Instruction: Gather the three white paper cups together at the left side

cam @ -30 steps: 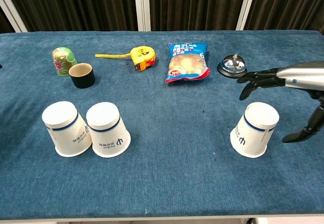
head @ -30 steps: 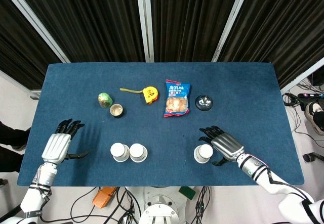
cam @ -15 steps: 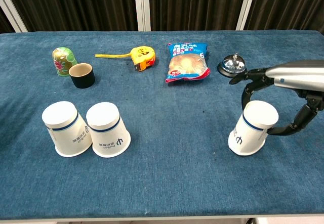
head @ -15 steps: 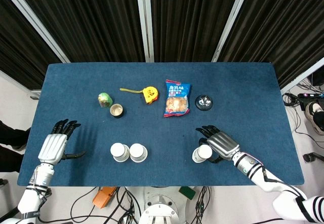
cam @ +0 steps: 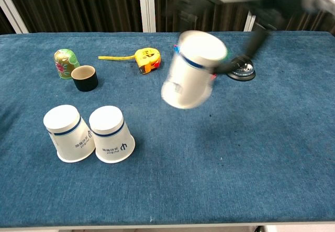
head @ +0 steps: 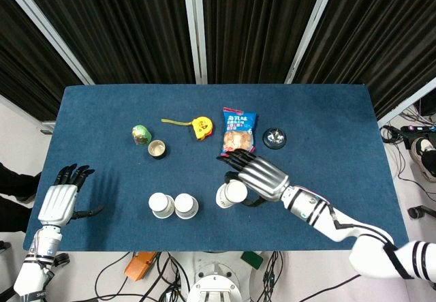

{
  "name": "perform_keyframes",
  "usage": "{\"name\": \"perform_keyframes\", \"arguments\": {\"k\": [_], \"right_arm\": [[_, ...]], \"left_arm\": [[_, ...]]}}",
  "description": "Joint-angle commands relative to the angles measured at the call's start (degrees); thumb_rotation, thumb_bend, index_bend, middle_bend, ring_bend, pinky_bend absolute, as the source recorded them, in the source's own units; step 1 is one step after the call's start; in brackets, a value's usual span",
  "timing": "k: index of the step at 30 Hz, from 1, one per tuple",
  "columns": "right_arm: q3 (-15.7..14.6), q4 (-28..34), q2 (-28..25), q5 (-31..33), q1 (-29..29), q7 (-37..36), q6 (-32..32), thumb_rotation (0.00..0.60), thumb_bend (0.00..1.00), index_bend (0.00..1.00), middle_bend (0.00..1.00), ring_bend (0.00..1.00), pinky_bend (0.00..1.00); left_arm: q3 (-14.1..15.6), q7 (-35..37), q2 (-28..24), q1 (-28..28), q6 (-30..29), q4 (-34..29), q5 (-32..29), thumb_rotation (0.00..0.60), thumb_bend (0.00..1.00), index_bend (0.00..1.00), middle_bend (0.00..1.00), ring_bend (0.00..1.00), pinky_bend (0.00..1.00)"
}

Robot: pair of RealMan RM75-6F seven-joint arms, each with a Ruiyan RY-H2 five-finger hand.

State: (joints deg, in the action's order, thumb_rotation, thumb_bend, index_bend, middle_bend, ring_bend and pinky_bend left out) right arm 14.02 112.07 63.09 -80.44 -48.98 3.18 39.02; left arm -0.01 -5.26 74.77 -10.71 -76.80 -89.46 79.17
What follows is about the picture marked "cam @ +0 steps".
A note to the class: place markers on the blue bread bag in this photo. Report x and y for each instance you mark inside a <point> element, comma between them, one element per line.
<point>177,49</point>

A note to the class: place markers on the blue table cloth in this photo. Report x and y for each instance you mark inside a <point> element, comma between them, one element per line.
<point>178,185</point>

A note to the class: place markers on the yellow tape measure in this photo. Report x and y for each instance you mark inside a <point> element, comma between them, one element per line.
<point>147,60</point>

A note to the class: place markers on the silver call bell black base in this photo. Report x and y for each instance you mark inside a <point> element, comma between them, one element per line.
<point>244,72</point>

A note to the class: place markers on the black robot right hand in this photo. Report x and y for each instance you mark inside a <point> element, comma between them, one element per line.
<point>193,12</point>

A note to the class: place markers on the white paper cup blue stripe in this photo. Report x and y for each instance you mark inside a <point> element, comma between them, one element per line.
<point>69,137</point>
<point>112,137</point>
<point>193,75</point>

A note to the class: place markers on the green gold nesting doll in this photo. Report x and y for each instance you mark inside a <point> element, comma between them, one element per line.
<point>62,63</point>

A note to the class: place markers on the white frame post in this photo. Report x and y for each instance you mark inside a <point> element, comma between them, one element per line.
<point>251,22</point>
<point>13,12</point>
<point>147,6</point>

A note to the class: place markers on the black nesting doll base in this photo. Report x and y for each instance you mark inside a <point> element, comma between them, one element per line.
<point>85,81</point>

